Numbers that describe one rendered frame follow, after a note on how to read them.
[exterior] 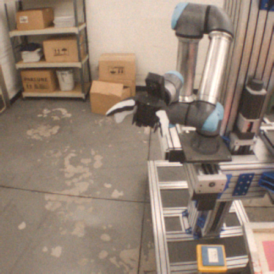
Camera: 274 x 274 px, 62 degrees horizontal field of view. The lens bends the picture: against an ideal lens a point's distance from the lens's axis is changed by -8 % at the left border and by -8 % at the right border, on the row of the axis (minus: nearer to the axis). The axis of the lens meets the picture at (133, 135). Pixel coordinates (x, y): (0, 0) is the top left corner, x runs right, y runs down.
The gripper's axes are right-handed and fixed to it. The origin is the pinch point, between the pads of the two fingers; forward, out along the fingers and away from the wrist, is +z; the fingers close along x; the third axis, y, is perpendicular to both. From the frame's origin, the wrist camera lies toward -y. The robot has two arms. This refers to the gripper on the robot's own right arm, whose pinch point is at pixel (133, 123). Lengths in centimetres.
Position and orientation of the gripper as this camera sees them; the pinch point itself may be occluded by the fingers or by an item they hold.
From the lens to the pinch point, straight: 58.4
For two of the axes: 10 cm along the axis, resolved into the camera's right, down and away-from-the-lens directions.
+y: -1.2, 7.7, 6.2
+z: -4.1, 5.3, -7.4
